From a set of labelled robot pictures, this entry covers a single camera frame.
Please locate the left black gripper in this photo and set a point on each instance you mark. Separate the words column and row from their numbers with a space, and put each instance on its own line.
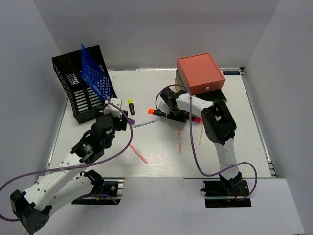
column 121, row 125

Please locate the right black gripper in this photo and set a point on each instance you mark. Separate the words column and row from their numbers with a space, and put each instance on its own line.
column 181, row 118

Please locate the purple cap black highlighter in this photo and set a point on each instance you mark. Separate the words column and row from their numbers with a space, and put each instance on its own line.
column 131, row 121

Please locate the green drawer box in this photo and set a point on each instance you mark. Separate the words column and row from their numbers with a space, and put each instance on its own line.
column 213, row 96

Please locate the salmon top drawer box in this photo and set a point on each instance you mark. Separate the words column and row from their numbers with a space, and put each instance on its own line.
column 200, row 73

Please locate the blue plastic folder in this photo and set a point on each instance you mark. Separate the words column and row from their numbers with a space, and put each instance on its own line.
column 95, row 77

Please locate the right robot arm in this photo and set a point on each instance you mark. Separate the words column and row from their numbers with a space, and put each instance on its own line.
column 219, row 127

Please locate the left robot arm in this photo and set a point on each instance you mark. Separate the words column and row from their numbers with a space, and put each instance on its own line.
column 71, row 179

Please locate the pink thin pen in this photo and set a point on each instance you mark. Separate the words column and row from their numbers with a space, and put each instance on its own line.
column 179, row 139

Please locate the pink cap black highlighter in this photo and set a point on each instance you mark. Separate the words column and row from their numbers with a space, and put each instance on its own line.
column 196, row 119

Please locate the yellow cap black highlighter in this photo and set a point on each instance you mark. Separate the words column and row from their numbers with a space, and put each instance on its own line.
column 131, row 106

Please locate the blue thin pen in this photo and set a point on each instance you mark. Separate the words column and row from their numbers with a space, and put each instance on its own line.
column 144, row 124

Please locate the yellow bottom drawer box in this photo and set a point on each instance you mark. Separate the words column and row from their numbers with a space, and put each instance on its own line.
column 177, row 86

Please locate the orange cap black highlighter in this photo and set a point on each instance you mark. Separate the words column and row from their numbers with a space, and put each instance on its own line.
column 156, row 112

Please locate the yellow thin pen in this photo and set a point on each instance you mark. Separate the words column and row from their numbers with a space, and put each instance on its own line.
column 201, row 133

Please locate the black mesh file organizer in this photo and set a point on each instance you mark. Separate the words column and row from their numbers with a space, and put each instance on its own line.
column 82, row 98

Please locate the orange thin pen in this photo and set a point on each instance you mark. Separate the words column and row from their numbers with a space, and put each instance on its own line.
column 138, row 154

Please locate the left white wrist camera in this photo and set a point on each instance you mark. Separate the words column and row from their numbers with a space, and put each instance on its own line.
column 113, row 107

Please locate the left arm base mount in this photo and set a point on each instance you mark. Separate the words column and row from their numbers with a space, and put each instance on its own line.
column 104, row 191

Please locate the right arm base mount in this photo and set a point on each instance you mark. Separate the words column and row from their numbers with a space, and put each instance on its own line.
column 217, row 196

